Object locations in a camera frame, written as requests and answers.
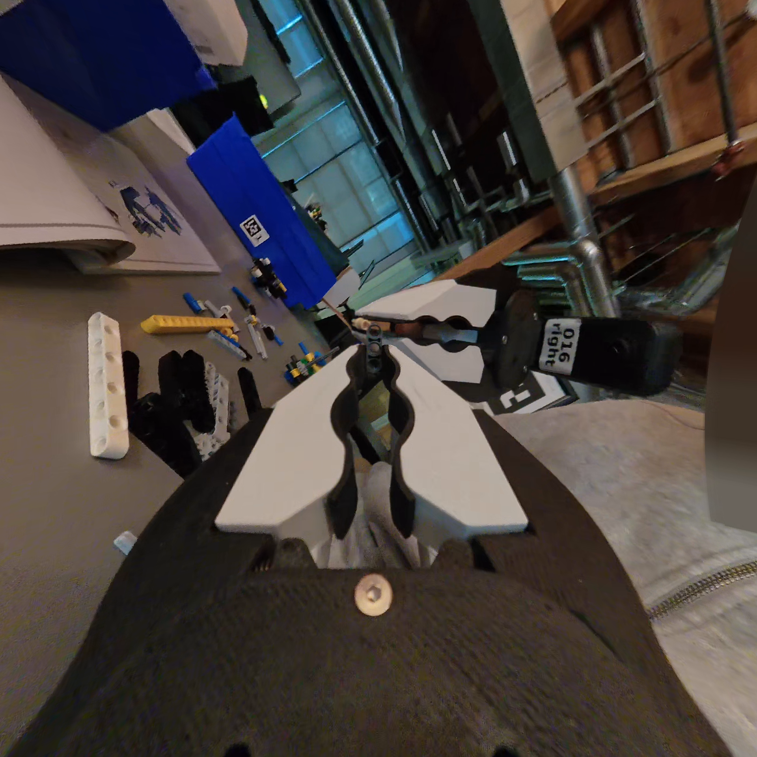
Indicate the lego gear assembly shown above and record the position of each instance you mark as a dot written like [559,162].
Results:
[307,366]

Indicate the white paper bags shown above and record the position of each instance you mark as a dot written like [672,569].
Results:
[207,29]

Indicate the silver metal duct pipe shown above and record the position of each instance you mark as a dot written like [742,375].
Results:
[582,236]

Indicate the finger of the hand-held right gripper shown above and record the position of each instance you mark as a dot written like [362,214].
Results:
[455,366]
[443,298]

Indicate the blue plastic bin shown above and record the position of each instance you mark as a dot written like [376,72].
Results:
[254,177]
[88,53]

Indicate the open lego instruction booklet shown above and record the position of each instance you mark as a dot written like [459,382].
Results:
[59,177]

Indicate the white lego beam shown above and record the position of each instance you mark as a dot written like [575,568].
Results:
[109,384]

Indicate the black and blue lego assembly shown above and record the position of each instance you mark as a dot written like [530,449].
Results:
[269,278]

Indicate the thin light grey lego liftarm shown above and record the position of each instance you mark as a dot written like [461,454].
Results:
[228,344]

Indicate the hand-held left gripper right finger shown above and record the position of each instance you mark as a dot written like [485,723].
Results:
[455,467]

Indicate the blue lego pin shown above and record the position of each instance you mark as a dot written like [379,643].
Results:
[242,298]

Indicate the thick light grey lego beam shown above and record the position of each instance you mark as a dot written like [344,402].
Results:
[216,402]

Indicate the long yellow lego beam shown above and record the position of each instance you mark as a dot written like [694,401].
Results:
[189,325]

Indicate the blue and grey lego connector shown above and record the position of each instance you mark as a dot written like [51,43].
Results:
[193,303]

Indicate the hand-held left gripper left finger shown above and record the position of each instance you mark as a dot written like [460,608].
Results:
[284,467]

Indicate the long black lego beam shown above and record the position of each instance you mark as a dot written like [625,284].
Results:
[248,390]

